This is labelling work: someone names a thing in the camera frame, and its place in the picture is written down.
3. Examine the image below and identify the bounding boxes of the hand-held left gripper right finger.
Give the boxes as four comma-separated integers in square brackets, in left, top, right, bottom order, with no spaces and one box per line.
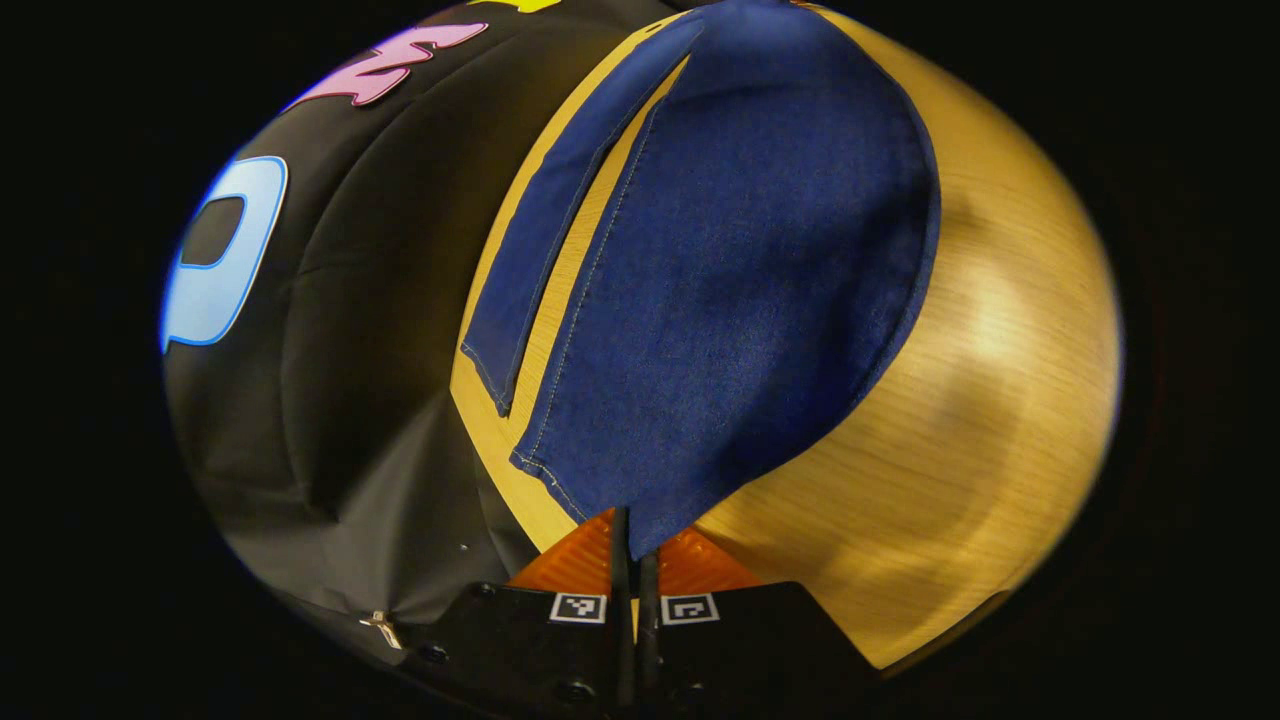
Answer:
[635,525,883,713]

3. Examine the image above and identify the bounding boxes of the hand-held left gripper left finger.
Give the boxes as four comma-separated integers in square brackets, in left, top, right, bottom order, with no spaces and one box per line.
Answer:
[400,505,636,713]

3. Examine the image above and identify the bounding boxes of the blue jeans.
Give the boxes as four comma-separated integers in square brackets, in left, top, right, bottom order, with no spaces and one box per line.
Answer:
[460,0,943,561]

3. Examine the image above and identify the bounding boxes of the black backdrop cloth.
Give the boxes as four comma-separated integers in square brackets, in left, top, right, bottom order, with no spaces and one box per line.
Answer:
[160,0,691,641]

